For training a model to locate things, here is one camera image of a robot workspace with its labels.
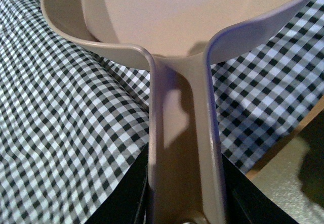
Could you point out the black white checkered bedsheet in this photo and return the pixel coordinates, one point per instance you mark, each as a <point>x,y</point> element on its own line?
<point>73,123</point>

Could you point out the beige plastic dustpan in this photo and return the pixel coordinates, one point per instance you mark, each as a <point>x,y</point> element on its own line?
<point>177,41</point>

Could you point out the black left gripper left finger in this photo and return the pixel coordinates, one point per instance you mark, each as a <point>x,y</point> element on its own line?
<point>127,202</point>

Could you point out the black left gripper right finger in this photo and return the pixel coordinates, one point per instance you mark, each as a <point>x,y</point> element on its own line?
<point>246,203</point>

